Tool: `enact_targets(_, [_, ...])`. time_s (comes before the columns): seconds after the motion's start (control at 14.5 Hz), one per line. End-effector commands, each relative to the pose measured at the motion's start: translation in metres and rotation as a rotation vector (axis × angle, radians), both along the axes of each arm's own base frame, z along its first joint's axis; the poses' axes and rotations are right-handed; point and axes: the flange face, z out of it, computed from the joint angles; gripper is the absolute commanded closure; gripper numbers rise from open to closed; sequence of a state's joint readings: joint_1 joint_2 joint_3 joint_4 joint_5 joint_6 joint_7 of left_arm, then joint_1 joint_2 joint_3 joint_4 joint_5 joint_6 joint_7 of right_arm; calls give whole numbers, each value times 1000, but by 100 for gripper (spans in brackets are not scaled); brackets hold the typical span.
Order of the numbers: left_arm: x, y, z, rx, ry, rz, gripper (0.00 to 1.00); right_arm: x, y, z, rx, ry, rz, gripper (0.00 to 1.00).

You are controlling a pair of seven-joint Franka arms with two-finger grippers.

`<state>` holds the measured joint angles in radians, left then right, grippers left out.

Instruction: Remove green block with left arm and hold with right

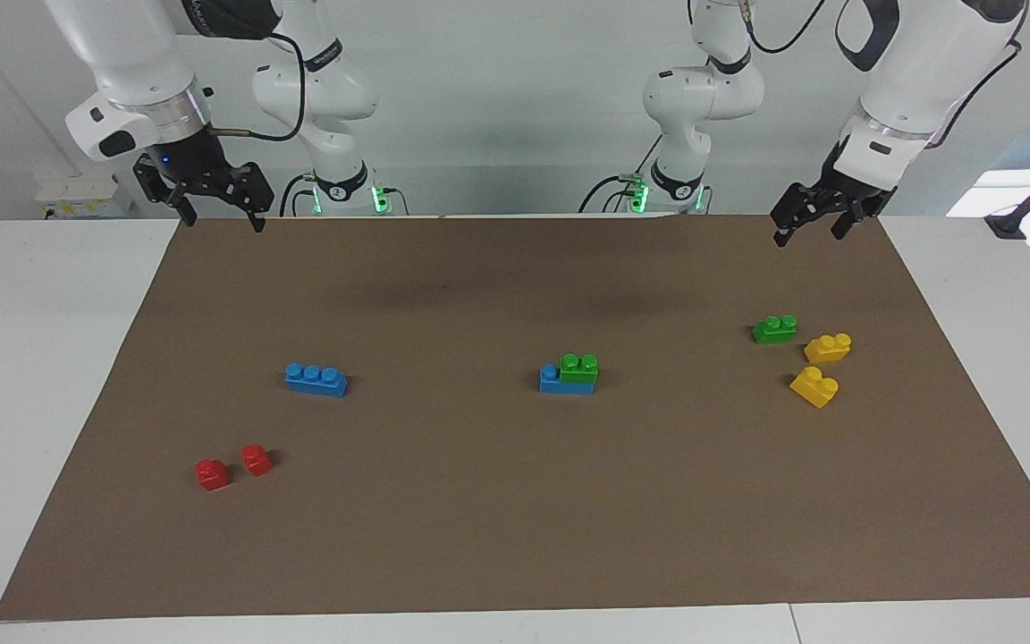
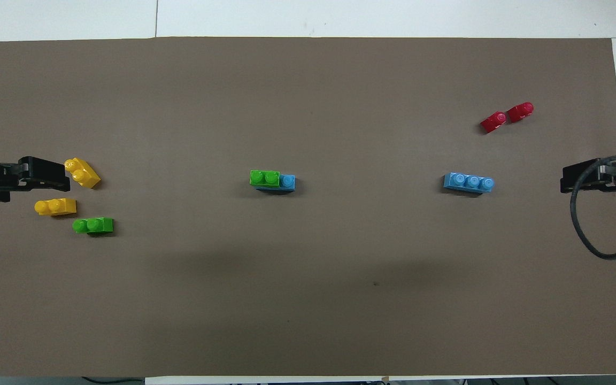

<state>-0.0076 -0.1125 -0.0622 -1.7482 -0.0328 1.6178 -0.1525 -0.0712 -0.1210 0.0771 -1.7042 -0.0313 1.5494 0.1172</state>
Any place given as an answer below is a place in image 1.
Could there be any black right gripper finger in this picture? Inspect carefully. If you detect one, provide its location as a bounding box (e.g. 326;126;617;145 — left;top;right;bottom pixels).
133;157;198;227
227;163;276;233

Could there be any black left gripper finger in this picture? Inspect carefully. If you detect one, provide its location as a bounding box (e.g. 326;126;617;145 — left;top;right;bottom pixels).
831;199;865;240
770;183;829;249

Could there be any green two-stud block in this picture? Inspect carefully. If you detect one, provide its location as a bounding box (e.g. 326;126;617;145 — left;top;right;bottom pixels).
559;354;600;387
751;315;798;345

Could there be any blue three-stud block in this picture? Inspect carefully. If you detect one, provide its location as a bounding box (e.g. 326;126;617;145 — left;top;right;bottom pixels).
284;363;349;398
539;364;596;395

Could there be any yellow two-stud block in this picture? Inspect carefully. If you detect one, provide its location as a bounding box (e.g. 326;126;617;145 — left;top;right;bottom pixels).
804;333;853;364
789;366;840;410

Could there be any brown table mat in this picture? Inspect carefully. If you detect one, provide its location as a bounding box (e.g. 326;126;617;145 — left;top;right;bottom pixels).
0;215;1030;622

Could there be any black right base cable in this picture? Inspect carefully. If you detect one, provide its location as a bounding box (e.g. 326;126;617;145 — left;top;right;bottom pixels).
279;173;316;217

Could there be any black base cable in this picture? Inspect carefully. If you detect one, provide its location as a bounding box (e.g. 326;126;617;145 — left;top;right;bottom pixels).
279;173;316;217
578;132;664;215

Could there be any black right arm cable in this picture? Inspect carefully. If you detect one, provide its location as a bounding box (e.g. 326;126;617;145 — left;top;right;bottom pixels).
207;31;308;142

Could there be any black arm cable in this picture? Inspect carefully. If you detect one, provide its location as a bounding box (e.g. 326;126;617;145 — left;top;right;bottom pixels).
741;0;1023;151
207;31;308;142

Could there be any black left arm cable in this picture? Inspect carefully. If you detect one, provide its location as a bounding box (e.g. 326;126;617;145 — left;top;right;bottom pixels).
741;0;1023;151

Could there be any black left base cable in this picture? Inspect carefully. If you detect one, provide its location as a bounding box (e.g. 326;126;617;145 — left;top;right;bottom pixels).
578;132;664;215

